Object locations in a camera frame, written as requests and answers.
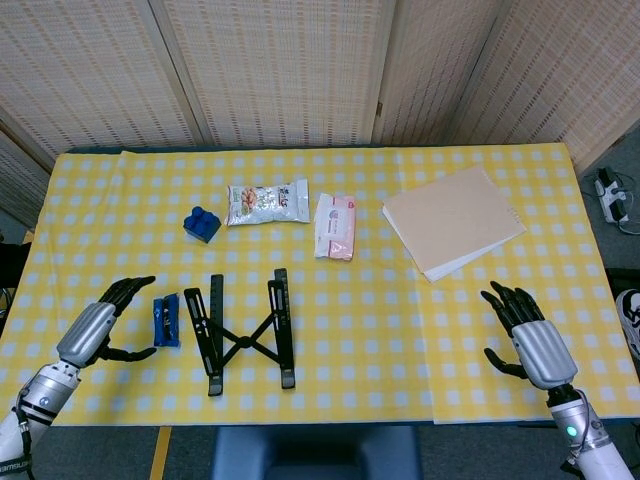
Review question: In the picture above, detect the white power strip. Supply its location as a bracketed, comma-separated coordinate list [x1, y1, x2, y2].
[593, 168, 632, 225]

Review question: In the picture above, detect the yellow white checked tablecloth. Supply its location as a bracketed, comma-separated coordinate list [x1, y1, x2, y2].
[0, 143, 640, 426]

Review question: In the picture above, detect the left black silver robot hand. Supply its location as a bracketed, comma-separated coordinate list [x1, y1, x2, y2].
[55, 275, 158, 369]

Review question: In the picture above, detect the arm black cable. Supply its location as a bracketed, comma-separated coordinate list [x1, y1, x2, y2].
[10, 394, 35, 480]
[559, 389, 597, 471]

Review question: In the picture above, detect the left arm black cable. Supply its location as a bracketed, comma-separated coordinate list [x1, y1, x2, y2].
[10, 394, 35, 480]

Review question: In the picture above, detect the blue toy building block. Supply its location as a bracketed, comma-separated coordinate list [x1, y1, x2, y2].
[182, 206, 223, 245]

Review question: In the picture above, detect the tan cover paper pad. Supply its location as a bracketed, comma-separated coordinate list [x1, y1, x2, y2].
[381, 166, 528, 285]

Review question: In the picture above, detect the blue cookie packet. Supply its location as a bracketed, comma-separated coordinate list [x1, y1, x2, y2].
[151, 292, 181, 349]

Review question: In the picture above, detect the white black sneaker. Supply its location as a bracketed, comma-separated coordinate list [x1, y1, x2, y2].
[614, 288, 640, 360]

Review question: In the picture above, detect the blue padded seat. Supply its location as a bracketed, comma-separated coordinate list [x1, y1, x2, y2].
[209, 424, 424, 480]

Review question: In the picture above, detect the black folding laptop stand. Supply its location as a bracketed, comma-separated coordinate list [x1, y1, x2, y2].
[183, 267, 297, 398]

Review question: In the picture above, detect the pink white wet wipes pack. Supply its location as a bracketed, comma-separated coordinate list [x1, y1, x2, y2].
[313, 193, 357, 262]

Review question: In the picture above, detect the white snack bag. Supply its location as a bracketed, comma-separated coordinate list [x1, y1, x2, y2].
[223, 178, 311, 227]

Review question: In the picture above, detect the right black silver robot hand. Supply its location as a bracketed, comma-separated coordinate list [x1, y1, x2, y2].
[479, 280, 579, 390]

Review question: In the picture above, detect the woven beige folding screen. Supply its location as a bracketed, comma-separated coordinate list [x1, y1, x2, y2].
[0, 0, 640, 221]

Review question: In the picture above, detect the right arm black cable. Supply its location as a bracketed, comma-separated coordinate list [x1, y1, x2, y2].
[559, 389, 597, 471]

